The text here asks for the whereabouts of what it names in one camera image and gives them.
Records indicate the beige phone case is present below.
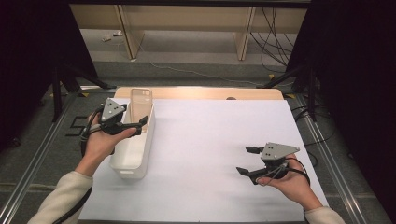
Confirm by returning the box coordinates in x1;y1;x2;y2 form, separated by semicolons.
129;88;154;125

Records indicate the person's right hand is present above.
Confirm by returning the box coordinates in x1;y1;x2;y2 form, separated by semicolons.
255;153;324;212

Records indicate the black curtain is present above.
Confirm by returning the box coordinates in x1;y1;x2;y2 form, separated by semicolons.
286;0;396;218
0;0;98;152

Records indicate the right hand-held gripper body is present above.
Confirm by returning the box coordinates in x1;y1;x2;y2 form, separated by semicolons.
259;142;301;181

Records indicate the aluminium floor rail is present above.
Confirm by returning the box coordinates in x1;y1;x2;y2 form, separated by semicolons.
0;92;78;224
293;92;390;224

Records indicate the person's left hand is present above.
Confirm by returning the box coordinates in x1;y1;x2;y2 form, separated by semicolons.
74;112;138;177

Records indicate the white floor cable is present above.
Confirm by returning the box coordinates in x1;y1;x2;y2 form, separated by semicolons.
136;43;260;87

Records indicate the right hand-held gripper cable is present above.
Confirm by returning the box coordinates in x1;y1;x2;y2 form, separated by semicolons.
256;157;311;188

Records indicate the beige wooden desk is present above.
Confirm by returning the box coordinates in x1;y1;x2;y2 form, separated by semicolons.
69;3;307;62

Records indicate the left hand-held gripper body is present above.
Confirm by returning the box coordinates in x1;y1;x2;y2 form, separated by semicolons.
99;97;127;136

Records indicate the white plastic bin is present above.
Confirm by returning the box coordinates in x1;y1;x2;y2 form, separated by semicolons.
108;98;156;180

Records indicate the black metal stand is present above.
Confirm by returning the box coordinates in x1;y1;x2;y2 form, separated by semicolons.
256;63;318;123
50;62;117;123

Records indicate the black power cable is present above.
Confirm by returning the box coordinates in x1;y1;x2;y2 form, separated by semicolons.
249;31;289;74
261;7;295;68

